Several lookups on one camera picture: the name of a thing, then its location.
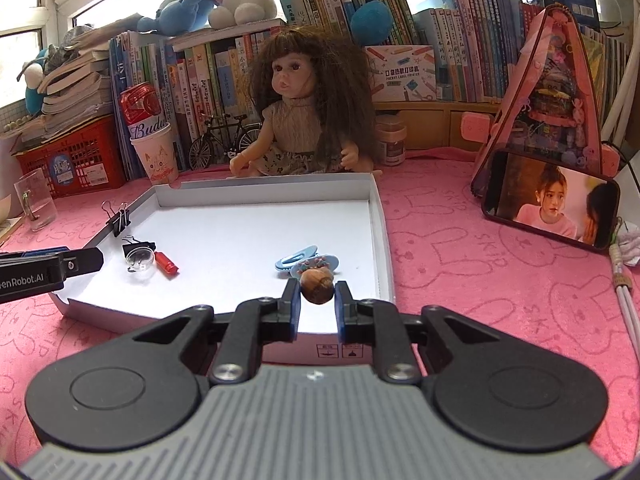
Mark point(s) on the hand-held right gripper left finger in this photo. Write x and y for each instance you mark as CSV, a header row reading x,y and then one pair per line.
x,y
292,310

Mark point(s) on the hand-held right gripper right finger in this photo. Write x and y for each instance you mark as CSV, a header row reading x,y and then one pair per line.
x,y
341,315

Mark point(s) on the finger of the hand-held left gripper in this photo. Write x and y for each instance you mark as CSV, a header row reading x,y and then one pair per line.
x,y
35,252
82,262

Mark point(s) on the small figurine brown head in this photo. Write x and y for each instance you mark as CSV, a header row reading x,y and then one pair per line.
x,y
316,286

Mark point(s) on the small clear plastic cup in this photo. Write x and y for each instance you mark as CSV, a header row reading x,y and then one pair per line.
x,y
140,259

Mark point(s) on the light blue hair clip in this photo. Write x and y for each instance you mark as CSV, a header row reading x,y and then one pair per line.
x,y
307,250

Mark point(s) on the small black binder clip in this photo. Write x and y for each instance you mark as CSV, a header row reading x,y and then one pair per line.
x,y
142,246

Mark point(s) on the small red cap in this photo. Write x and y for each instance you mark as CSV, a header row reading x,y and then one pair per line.
x,y
166,262

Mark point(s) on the white cardboard tray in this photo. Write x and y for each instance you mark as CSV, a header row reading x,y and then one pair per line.
x,y
240,230

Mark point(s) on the clear glass mug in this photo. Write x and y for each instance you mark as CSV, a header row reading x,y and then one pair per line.
x,y
37,200

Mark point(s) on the red plastic basket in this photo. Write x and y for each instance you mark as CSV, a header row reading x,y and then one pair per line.
x,y
70,160

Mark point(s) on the white paper cup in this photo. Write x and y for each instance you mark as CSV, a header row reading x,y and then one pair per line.
x,y
155,157

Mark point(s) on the pink rabbit print tablecloth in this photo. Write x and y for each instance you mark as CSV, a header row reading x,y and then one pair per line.
x,y
475,285

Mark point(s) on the black model bicycle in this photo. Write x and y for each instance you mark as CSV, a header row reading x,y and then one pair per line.
x,y
200,155

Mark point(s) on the stack of worn books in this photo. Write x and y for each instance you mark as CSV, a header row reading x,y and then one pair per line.
x,y
75,90

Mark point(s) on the blue and white plush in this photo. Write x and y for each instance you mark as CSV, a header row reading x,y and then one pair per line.
x,y
35,85

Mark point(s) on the red beer can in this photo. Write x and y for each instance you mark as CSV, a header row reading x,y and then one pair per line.
x,y
140,105

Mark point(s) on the small brown jar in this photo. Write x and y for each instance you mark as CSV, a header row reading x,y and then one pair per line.
x,y
391,147

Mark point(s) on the brown haired doll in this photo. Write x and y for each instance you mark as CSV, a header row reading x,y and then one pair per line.
x,y
295,110

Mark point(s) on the wooden drawer shelf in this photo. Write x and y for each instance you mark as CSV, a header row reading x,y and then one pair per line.
x,y
435,125

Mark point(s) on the row of standing books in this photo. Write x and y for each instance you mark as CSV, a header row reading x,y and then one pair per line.
x,y
200,80

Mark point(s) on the black smartphone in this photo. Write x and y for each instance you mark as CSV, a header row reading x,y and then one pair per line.
x,y
550,200

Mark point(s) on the white label printer box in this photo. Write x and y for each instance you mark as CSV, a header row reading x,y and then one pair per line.
x,y
400,75

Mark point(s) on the flat white book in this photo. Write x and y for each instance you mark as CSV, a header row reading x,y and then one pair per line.
x,y
225,35

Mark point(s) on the shelf row of books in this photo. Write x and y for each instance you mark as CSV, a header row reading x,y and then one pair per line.
x,y
450,45

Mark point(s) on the crumpled white tissue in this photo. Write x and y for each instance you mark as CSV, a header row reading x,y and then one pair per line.
x,y
631,245

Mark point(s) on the pink triangular dollhouse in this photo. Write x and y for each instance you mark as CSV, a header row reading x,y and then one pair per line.
x,y
550,85

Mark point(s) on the white window frame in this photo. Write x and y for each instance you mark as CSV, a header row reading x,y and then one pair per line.
x,y
50,10

